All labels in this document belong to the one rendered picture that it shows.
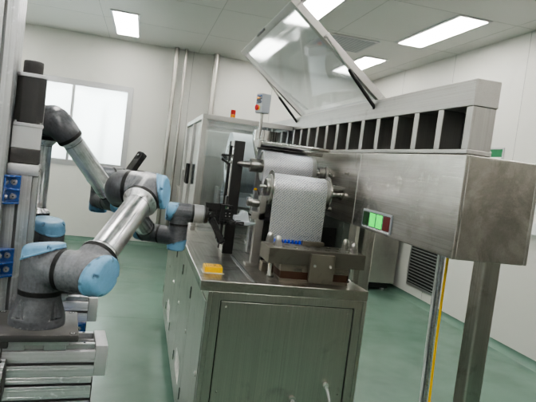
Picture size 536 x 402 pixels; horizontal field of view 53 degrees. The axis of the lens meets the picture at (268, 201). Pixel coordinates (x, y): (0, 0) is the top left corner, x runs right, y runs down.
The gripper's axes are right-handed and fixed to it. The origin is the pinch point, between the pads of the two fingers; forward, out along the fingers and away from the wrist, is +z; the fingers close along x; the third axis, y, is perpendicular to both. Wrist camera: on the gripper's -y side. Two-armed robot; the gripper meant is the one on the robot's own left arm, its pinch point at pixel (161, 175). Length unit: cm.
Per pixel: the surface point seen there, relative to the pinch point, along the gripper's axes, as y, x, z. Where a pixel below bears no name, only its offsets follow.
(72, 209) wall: 146, -474, 208
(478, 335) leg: 13, 147, 20
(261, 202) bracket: -0.4, 45.1, 21.3
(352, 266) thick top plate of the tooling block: 13, 89, 35
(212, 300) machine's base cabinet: 32, 66, -14
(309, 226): 5, 63, 34
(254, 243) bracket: 18, 47, 21
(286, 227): 7, 58, 26
